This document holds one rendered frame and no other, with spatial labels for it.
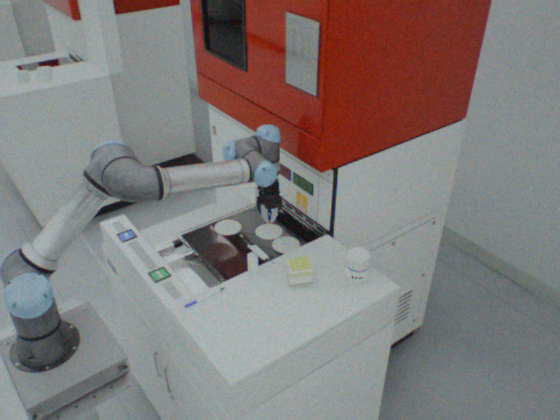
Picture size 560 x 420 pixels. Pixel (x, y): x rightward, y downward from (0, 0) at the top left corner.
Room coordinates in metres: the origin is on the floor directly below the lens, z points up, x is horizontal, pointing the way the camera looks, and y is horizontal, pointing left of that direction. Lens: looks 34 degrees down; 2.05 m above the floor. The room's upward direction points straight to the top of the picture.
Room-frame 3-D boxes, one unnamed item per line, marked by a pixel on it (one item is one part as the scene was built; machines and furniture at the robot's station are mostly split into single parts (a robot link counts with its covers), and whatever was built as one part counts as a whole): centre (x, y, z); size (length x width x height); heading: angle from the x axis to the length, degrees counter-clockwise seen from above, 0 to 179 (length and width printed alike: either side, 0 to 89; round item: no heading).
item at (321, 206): (1.82, 0.06, 1.02); 0.82 x 0.03 x 0.40; 36
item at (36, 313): (1.05, 0.68, 1.05); 0.13 x 0.12 x 0.14; 29
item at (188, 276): (1.36, 0.33, 0.87); 0.36 x 0.08 x 0.03; 36
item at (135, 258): (1.37, 0.46, 0.89); 0.55 x 0.09 x 0.14; 36
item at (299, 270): (1.24, -0.06, 1.00); 0.07 x 0.07 x 0.07; 12
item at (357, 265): (1.25, -0.25, 1.01); 0.07 x 0.07 x 0.10
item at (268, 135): (1.54, 0.04, 1.29); 0.09 x 0.08 x 0.11; 119
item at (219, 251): (1.53, 0.12, 0.90); 0.34 x 0.34 x 0.01; 36
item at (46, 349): (1.04, 0.68, 0.94); 0.15 x 0.15 x 0.10
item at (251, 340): (1.16, -0.03, 0.89); 0.62 x 0.35 x 0.14; 126
